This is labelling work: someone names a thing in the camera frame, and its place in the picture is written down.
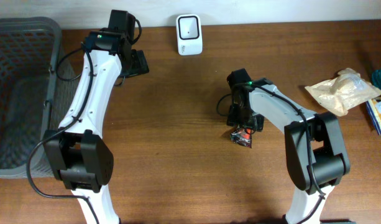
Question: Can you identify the beige grain bag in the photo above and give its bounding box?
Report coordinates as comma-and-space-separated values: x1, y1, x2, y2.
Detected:
305, 68, 381, 116

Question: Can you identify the white barcode scanner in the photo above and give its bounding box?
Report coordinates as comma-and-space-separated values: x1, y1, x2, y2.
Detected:
176, 14, 203, 56

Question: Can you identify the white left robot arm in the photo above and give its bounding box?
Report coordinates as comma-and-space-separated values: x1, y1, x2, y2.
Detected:
43, 10, 149, 223

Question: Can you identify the black red snack packet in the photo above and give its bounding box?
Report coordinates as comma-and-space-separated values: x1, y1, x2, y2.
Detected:
230, 126, 254, 148

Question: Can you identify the grey plastic basket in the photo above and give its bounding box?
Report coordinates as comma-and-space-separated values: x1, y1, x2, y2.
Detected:
0, 17, 78, 179

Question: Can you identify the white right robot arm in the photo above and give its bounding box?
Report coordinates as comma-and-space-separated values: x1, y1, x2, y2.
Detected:
226, 68, 351, 223

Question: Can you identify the yellow wet wipes pack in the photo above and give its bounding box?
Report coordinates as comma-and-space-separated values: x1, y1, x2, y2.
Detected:
366, 97, 381, 136

